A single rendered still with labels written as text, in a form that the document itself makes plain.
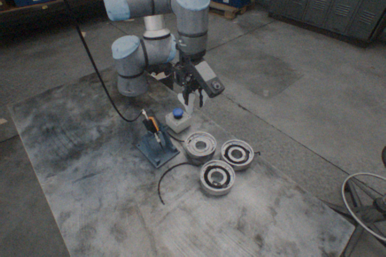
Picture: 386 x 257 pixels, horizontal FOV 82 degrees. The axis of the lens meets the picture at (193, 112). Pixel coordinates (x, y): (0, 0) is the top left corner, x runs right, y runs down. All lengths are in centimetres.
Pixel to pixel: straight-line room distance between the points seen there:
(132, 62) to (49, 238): 119
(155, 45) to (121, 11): 41
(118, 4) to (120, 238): 58
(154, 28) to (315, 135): 164
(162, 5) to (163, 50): 40
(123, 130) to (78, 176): 22
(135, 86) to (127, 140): 27
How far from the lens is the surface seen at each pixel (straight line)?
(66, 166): 87
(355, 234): 168
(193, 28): 54
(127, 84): 103
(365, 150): 227
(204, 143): 79
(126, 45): 96
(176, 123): 83
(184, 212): 69
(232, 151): 78
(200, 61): 60
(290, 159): 191
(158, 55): 98
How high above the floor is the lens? 144
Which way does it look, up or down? 43 degrees down
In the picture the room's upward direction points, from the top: straight up
